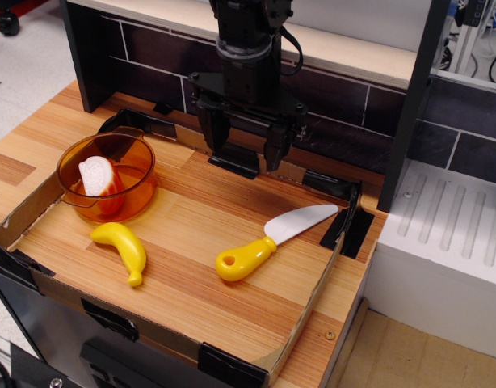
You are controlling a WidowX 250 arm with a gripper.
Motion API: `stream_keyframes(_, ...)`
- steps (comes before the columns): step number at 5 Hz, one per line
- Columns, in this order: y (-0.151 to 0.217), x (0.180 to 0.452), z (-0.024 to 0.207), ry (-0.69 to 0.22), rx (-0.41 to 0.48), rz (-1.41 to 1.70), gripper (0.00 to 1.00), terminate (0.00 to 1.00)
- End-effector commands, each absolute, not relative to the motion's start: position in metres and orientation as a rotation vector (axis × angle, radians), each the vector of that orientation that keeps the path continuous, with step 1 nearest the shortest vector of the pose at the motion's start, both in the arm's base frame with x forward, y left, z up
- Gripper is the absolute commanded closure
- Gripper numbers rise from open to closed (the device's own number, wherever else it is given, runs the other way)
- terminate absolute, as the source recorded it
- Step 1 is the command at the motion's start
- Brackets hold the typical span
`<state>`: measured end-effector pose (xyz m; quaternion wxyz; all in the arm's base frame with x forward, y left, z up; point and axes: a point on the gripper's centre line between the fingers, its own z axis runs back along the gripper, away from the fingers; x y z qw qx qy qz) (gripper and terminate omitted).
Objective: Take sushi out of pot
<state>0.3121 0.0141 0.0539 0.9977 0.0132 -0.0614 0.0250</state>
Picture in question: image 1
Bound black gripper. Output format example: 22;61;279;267
188;57;308;171

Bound salmon sushi toy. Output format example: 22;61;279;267
78;156;124;216

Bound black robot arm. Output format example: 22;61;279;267
188;1;308;171

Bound orange transparent pot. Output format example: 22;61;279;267
57;127;157;223

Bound cardboard fence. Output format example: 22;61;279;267
0;113;373;387

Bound wooden shelf board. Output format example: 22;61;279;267
69;1;417;90

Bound yellow toy banana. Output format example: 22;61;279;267
90;222;147;287

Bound white toy sink drainboard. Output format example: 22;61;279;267
364;162;496;358

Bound black office chair wheel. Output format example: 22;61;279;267
0;10;20;36

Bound black cable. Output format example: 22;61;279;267
278;24;305;78

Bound yellow handled toy knife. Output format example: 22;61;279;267
215;205;339;282

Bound black shelf post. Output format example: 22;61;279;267
377;1;450;213

